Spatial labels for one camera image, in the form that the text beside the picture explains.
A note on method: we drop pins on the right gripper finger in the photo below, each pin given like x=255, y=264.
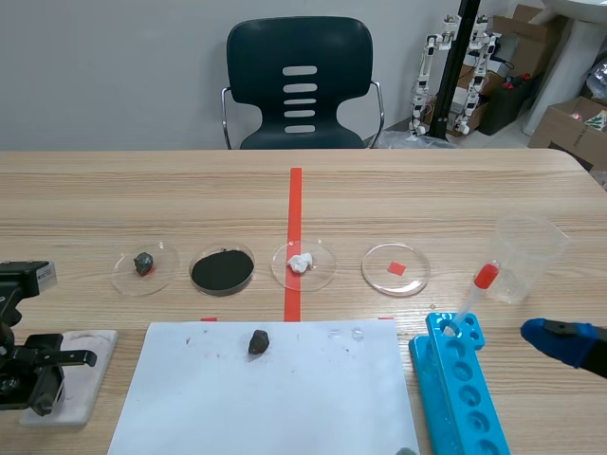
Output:
x=559, y=343

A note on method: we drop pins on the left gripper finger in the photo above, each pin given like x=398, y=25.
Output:
x=46, y=400

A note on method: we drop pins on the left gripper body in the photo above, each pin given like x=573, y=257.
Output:
x=16, y=365

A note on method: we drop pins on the small white tile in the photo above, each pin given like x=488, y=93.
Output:
x=87, y=379

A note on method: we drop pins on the clear plastic beaker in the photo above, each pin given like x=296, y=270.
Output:
x=526, y=260

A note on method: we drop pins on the dropper with red bulb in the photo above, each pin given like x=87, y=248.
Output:
x=474, y=296

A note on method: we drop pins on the turquoise rack with round holes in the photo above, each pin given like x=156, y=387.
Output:
x=455, y=393

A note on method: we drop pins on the small dark stone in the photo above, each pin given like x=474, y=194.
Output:
x=143, y=263
x=258, y=342

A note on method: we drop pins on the clear glass dish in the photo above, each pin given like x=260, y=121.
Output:
x=163, y=279
x=379, y=279
x=322, y=270

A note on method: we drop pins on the brown cardboard box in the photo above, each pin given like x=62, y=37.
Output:
x=569, y=128
x=519, y=42

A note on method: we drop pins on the glass dish with black powder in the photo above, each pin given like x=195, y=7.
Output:
x=222, y=271

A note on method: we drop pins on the white sheet of paper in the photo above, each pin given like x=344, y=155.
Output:
x=265, y=393

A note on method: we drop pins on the black plastic canister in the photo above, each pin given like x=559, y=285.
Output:
x=509, y=106

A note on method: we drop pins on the white lump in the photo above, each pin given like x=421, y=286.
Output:
x=299, y=262

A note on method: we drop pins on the dark blue chair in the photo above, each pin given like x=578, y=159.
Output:
x=299, y=52

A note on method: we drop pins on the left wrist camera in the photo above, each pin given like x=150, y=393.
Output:
x=33, y=277

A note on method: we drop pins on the black metal rail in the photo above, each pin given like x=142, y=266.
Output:
x=453, y=71

